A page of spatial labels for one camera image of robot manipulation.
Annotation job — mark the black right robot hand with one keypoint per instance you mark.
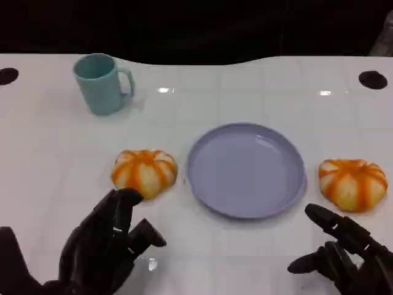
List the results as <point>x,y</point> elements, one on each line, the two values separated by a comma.
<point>368,264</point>

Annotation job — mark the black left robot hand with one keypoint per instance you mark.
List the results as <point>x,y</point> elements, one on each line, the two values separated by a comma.
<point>92,246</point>

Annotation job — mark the orange white toy bread roll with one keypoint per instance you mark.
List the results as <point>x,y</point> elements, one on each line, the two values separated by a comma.
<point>147,172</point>
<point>353,184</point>

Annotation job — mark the lilac plate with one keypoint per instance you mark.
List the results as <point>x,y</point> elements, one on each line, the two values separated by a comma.
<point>245,172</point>

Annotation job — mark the pale green mug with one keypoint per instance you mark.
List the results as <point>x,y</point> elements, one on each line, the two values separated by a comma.
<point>99,92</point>

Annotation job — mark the black round table grommet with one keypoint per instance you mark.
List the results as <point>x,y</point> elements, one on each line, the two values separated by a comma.
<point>6,76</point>
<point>372,80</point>

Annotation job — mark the grey background machine part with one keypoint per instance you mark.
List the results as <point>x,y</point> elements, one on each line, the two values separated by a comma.
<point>383,40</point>

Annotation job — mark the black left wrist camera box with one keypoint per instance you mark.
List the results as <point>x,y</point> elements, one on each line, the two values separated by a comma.
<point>15,264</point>

